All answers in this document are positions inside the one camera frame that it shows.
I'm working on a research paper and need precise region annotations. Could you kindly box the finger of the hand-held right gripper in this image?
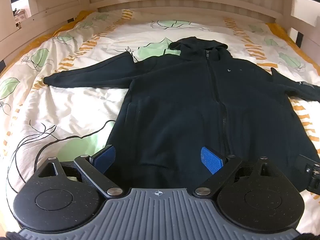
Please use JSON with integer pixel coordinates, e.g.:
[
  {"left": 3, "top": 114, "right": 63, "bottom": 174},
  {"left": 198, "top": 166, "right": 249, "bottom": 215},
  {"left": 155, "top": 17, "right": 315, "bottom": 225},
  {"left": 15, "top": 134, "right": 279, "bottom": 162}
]
[{"left": 295, "top": 154, "right": 320, "bottom": 195}]

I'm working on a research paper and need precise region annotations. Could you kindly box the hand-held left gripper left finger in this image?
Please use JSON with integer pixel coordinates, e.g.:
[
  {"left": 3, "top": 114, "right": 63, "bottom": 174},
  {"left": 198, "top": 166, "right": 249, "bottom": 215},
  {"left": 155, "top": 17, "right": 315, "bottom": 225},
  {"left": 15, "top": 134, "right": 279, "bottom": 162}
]
[{"left": 37, "top": 145, "right": 123, "bottom": 197}]

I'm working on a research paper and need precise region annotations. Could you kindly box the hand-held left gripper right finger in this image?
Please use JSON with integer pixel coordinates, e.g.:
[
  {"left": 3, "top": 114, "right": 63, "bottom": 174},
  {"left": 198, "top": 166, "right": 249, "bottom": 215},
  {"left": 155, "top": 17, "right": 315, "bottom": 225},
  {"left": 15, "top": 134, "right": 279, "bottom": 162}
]
[{"left": 192, "top": 146, "right": 278, "bottom": 197}]

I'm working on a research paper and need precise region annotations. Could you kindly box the black hooded zip jacket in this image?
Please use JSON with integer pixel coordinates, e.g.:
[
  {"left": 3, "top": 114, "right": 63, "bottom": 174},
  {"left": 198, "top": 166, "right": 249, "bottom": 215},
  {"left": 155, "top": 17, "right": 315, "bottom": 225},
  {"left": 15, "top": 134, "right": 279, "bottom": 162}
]
[{"left": 43, "top": 36, "right": 320, "bottom": 193}]

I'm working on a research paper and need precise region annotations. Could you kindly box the white leaf print blanket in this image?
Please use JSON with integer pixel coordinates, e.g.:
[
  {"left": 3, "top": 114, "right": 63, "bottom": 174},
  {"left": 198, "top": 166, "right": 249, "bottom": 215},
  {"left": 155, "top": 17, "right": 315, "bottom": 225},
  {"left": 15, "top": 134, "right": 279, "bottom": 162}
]
[{"left": 0, "top": 9, "right": 320, "bottom": 232}]

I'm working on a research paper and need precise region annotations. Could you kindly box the small patterned box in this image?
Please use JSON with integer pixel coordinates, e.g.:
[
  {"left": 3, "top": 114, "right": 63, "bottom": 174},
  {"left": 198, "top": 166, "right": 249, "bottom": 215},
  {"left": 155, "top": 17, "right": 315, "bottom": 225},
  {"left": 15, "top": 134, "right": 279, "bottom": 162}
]
[{"left": 12, "top": 9, "right": 27, "bottom": 22}]

